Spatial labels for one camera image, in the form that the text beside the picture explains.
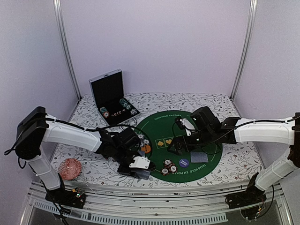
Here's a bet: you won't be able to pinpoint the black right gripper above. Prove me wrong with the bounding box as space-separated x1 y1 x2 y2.
167 128 214 156

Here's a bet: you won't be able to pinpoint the red black 100 chip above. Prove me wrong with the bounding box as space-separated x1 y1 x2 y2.
163 159 173 167

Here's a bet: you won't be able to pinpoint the purple small blind button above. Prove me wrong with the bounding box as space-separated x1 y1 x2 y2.
179 158 189 168

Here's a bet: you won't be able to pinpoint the dealt playing card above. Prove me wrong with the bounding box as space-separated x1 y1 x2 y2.
190 152 209 163
138 150 145 156

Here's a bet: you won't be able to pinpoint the orange big blind button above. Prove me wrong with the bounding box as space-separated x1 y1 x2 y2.
141 145 151 154

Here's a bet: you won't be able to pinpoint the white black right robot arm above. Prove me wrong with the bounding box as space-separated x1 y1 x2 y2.
167 106 300 204

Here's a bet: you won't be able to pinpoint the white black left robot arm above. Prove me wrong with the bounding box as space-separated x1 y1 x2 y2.
4 106 155 203

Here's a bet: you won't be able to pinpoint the round green poker mat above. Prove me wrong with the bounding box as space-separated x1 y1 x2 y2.
136 110 223 184

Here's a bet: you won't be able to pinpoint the red patterned bowl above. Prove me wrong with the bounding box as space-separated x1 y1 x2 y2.
58 158 82 180

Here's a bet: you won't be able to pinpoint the row of dice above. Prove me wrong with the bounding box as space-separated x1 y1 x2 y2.
112 111 123 117

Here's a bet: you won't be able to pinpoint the blue chips in case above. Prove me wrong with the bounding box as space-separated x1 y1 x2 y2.
130 109 138 115

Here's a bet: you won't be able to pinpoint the left poker chip stack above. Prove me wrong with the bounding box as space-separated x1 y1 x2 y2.
100 107 110 118

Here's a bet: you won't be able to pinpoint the poker chip stack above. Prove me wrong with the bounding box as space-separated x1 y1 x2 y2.
100 107 110 118
119 98 131 110

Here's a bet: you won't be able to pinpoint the right poker chip stack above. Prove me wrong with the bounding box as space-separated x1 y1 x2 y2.
119 98 131 110

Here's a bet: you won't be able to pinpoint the aluminium poker chip case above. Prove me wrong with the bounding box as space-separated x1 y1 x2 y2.
89 69 140 125

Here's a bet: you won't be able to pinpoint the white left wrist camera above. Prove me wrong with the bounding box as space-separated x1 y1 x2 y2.
129 156 150 169

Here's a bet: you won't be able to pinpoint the aluminium front rail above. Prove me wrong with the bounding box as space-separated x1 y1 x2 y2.
23 180 291 225

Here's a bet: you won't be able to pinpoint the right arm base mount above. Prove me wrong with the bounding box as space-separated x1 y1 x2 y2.
225 185 267 219

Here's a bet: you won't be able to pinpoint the right aluminium frame post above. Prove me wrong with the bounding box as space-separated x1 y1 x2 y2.
230 0 258 101

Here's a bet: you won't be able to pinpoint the aluminium frame post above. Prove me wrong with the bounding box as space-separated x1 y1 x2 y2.
53 0 82 100
230 0 258 101

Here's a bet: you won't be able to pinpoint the left aluminium frame post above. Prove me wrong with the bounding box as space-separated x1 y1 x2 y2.
53 0 82 100

